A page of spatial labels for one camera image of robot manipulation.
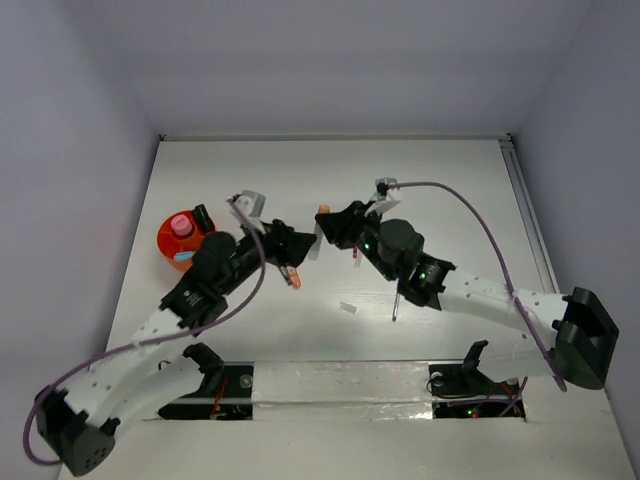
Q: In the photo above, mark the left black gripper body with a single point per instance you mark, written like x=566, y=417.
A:
x=272, y=250

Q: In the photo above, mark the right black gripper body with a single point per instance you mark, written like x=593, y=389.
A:
x=364, y=229

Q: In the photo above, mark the black green-capped highlighter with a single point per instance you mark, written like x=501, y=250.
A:
x=203, y=220

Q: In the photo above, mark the light blue highlighter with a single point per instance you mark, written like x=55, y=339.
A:
x=183, y=256

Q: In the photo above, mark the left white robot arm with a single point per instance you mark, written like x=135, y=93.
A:
x=82, y=415

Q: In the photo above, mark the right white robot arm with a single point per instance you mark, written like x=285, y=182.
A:
x=571, y=336

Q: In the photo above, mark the purple gel pen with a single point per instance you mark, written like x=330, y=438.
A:
x=285, y=275

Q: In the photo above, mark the blue ballpoint pen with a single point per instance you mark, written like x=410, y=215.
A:
x=395, y=307

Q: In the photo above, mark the orange pen holder cup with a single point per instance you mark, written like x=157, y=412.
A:
x=168, y=245

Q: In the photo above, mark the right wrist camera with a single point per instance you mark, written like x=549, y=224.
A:
x=386, y=196

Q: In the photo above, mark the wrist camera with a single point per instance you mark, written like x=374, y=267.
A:
x=249, y=203
x=386, y=196

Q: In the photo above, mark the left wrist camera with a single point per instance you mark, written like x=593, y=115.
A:
x=249, y=203

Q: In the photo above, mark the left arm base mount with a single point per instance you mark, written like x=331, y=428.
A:
x=224, y=392

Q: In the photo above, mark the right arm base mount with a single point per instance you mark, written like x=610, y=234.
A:
x=460, y=391

